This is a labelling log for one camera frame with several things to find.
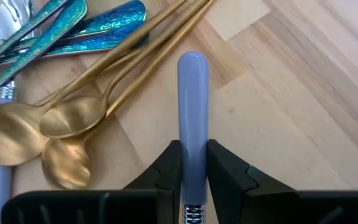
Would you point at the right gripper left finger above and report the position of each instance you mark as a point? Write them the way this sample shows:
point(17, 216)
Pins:
point(104, 208)

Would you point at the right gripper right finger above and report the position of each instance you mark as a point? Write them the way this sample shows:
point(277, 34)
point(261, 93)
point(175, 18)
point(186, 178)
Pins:
point(291, 208)

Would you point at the gold spoon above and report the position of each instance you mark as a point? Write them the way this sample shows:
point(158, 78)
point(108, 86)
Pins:
point(65, 161)
point(11, 133)
point(73, 116)

